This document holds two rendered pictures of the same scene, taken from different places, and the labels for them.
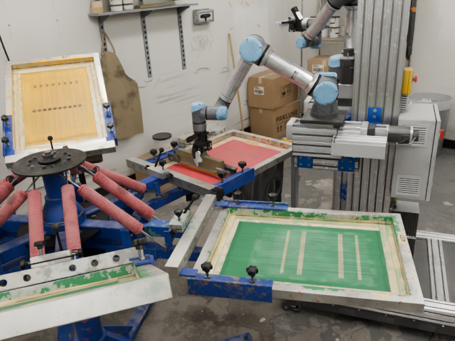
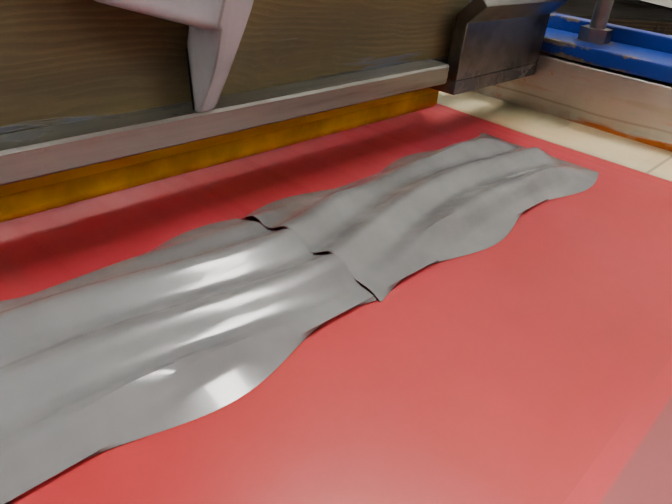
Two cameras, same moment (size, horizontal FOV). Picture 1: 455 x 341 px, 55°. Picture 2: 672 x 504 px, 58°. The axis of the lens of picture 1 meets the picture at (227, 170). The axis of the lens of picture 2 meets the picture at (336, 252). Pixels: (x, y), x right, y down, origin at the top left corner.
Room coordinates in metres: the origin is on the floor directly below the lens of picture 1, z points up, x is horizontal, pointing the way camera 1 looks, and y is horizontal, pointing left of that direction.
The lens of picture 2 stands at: (2.38, -0.08, 1.06)
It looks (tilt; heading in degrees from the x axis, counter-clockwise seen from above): 30 degrees down; 86
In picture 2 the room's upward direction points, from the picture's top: 6 degrees clockwise
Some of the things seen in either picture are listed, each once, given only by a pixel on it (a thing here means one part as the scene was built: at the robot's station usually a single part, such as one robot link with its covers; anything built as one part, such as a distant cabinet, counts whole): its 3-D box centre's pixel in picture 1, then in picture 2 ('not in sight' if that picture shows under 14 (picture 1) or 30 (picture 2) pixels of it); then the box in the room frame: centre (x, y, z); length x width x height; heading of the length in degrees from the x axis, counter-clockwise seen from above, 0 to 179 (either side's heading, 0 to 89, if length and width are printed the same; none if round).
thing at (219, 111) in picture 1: (217, 112); not in sight; (2.30, 0.04, 1.30); 0.11 x 0.11 x 0.08; 77
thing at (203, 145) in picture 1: (201, 140); not in sight; (2.30, 0.13, 1.15); 0.09 x 0.08 x 0.12; 46
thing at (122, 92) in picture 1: (114, 87); not in sight; (4.22, 1.04, 1.06); 0.53 x 0.07 x 1.05; 136
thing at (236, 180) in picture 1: (233, 181); not in sight; (2.11, -0.03, 0.97); 0.30 x 0.05 x 0.07; 136
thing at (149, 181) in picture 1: (151, 183); not in sight; (2.07, 0.40, 1.02); 0.17 x 0.06 x 0.05; 136
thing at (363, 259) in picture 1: (266, 227); not in sight; (1.50, -0.14, 1.05); 1.08 x 0.61 x 0.23; 76
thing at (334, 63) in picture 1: (338, 65); not in sight; (2.75, -0.73, 1.42); 0.13 x 0.12 x 0.14; 132
